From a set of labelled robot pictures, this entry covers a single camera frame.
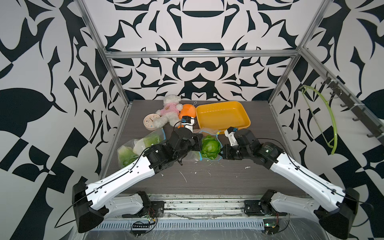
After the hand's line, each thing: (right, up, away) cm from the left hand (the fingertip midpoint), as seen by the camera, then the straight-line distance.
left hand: (202, 132), depth 69 cm
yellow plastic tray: (+17, +7, +42) cm, 46 cm away
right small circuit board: (+32, -44, +2) cm, 55 cm away
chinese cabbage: (+5, -8, +8) cm, 12 cm away
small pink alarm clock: (-35, +4, +36) cm, 51 cm away
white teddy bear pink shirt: (-20, +10, +34) cm, 40 cm away
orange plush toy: (-7, +12, +36) cm, 39 cm away
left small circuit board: (-29, -46, +3) cm, 55 cm away
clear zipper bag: (-41, -8, +20) cm, 46 cm away
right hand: (+8, -9, +5) cm, 13 cm away
